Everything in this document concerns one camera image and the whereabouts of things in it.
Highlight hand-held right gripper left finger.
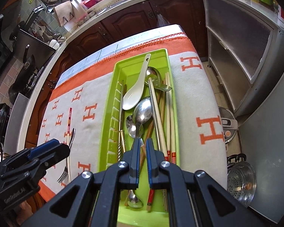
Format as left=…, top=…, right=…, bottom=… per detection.
left=21, top=138, right=141, bottom=227

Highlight green plastic utensil tray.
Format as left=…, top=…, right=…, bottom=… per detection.
left=98, top=48, right=180, bottom=227

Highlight electric pressure cooker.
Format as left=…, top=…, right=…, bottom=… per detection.
left=218, top=107, right=238, bottom=145

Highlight small steel spoon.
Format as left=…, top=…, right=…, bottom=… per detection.
left=128, top=189, right=144, bottom=209
left=126, top=115, right=138, bottom=138

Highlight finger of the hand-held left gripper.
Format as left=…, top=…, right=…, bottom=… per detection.
left=0, top=140, right=70, bottom=187

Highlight grey refrigerator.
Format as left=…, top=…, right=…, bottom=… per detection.
left=239, top=68, right=284, bottom=223

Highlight white plastic bag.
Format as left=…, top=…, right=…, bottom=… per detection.
left=156, top=14, right=169, bottom=27

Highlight black wok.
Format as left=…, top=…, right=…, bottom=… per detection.
left=8, top=83, right=26, bottom=102

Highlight large steel spoon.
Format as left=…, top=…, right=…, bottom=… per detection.
left=133, top=96, right=153, bottom=139

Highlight steel fork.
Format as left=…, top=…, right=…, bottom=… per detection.
left=57, top=128, right=76, bottom=183

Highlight stainless steel panel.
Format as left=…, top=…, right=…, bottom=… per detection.
left=3, top=92, right=30, bottom=152

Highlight steel steamer pot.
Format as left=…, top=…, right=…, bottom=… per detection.
left=227, top=155, right=257, bottom=207

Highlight brown wooden base cabinets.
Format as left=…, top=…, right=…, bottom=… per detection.
left=26, top=0, right=209, bottom=147

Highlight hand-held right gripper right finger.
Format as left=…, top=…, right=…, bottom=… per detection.
left=146, top=138, right=254, bottom=227

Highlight wooden knife block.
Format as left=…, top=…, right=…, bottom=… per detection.
left=54, top=1, right=86, bottom=26

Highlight pink plastic basin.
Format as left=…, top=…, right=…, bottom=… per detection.
left=82, top=0, right=107, bottom=7

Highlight orange and white patterned tablecloth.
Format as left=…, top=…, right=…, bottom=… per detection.
left=37, top=32, right=229, bottom=202

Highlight white ceramic spoon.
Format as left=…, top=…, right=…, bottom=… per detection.
left=122, top=54, right=152, bottom=111

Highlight light wooden chopstick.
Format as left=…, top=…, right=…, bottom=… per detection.
left=165, top=73, right=171, bottom=150

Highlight plain steel chopstick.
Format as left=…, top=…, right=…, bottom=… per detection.
left=150, top=83, right=162, bottom=152

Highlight red striped cream chopstick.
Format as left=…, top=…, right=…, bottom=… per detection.
left=149, top=77, right=171, bottom=164
left=65, top=107, right=73, bottom=182
left=145, top=188, right=156, bottom=211
left=168, top=72, right=178, bottom=165

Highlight white kitchen countertop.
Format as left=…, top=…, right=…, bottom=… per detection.
left=15, top=0, right=284, bottom=152

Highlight dark brown wooden chopstick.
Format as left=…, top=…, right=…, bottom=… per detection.
left=124, top=83, right=166, bottom=207
left=140, top=85, right=167, bottom=171

